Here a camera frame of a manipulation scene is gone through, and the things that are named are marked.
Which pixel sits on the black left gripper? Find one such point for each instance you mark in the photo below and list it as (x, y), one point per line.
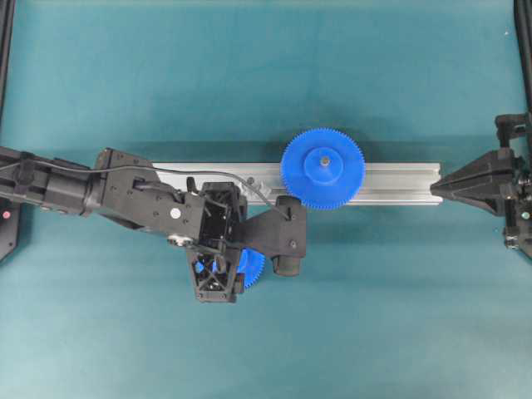
(224, 208)

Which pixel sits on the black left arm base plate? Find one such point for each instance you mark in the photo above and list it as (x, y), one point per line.
(9, 227)

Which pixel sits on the silver aluminium extrusion rail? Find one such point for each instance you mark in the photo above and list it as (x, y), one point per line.
(380, 183)

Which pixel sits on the small blue gear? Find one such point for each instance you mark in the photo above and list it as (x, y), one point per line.
(253, 266)

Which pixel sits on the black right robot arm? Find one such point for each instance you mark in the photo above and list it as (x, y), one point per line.
(517, 193)

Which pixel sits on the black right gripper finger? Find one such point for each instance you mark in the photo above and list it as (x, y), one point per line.
(495, 205)
(495, 167)

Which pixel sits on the large blue gear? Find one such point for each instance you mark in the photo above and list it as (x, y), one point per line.
(323, 167)

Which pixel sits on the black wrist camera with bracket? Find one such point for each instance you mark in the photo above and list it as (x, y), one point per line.
(280, 237)

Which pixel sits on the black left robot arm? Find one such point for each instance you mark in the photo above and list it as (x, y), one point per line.
(127, 190)

